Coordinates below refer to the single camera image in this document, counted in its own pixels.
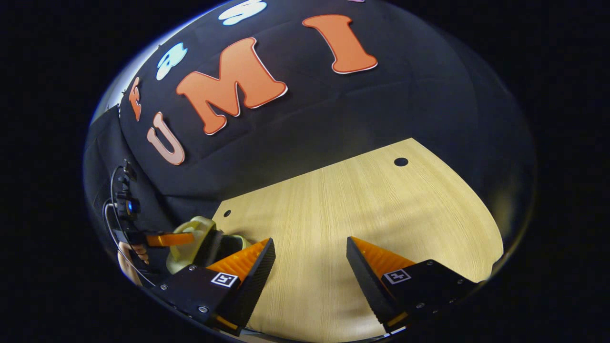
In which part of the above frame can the yellow transparent suitcase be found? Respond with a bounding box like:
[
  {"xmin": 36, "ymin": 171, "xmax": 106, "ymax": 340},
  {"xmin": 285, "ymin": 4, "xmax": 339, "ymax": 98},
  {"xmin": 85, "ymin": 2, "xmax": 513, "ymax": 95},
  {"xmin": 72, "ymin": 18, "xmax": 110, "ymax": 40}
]
[{"xmin": 166, "ymin": 216, "xmax": 253, "ymax": 275}]

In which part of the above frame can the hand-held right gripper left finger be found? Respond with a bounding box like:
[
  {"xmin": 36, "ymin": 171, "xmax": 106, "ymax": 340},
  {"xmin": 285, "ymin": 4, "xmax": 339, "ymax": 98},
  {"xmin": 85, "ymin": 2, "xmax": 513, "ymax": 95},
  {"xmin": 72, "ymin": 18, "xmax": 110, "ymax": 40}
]
[{"xmin": 152, "ymin": 237, "xmax": 277, "ymax": 338}]

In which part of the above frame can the black cable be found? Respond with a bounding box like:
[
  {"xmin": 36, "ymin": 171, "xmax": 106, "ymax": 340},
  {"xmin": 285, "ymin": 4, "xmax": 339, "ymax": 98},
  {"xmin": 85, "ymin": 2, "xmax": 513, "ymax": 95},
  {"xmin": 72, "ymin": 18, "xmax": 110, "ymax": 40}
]
[
  {"xmin": 102, "ymin": 199, "xmax": 157, "ymax": 287},
  {"xmin": 110, "ymin": 164, "xmax": 130, "ymax": 239}
]

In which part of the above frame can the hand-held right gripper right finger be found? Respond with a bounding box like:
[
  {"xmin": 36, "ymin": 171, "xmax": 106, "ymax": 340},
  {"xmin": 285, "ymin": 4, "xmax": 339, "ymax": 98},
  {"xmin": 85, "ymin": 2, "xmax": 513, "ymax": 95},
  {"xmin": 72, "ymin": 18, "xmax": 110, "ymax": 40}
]
[{"xmin": 346, "ymin": 236, "xmax": 479, "ymax": 334}]

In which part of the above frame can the black backdrop cloth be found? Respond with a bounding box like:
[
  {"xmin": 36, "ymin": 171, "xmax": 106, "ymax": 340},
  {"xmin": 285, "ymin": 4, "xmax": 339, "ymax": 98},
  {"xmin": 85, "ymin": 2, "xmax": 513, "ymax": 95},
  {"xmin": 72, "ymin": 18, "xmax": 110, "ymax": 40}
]
[{"xmin": 83, "ymin": 0, "xmax": 537, "ymax": 270}]

